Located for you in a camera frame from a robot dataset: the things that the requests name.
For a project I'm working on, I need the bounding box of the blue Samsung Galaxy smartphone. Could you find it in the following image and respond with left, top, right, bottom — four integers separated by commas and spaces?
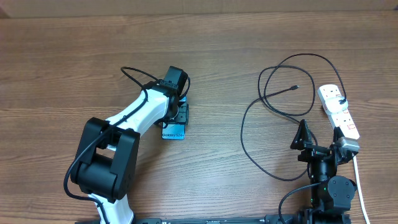
162, 96, 187, 140

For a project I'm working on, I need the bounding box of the white power strip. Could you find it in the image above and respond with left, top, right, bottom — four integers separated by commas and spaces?
317, 84, 360, 140

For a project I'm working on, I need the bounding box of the cardboard backdrop panel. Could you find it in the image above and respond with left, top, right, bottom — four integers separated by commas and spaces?
1, 0, 397, 19

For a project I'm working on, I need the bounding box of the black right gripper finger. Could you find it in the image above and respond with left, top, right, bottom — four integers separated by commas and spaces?
333, 127, 345, 145
290, 119, 312, 150

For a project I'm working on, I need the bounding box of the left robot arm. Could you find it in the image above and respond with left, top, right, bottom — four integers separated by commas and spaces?
63, 66, 190, 223

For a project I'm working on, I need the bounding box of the white charger adapter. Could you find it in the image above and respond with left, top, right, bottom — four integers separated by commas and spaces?
324, 96, 348, 114

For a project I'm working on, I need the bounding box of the white power strip cord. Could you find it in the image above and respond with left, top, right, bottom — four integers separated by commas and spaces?
353, 155, 371, 224

